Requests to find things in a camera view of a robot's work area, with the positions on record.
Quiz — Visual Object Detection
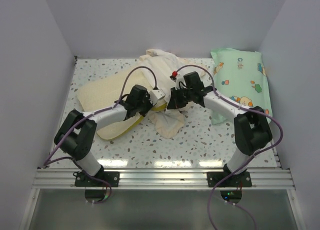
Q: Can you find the green cartoon print pillow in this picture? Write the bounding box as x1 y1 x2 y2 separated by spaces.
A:
210 48 273 116

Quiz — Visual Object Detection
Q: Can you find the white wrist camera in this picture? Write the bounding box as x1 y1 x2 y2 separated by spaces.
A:
170 71 186 89
149 89 165 103

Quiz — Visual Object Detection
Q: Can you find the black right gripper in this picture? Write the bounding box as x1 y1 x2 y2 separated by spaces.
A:
167 86 194 110

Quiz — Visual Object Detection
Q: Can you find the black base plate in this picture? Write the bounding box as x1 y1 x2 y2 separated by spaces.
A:
73 170 120 187
206 171 253 188

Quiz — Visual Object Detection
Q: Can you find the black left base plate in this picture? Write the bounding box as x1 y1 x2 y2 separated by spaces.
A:
73 170 120 187

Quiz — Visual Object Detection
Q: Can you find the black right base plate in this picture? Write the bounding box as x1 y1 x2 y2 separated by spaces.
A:
206 171 253 188

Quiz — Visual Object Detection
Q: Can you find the white pillowcase with cream ruffle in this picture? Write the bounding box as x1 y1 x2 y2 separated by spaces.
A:
139 49 194 139

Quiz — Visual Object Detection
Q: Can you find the aluminium front rail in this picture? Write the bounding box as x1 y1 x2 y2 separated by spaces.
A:
32 168 295 190

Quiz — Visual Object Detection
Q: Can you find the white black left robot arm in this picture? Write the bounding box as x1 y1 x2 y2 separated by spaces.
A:
54 85 163 187

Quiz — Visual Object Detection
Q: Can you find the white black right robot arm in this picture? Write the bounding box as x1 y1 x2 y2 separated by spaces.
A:
167 71 273 187

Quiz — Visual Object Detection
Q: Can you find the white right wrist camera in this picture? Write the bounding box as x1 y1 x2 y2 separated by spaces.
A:
170 71 186 89

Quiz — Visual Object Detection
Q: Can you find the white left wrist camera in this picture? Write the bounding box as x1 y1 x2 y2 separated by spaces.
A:
149 89 165 103

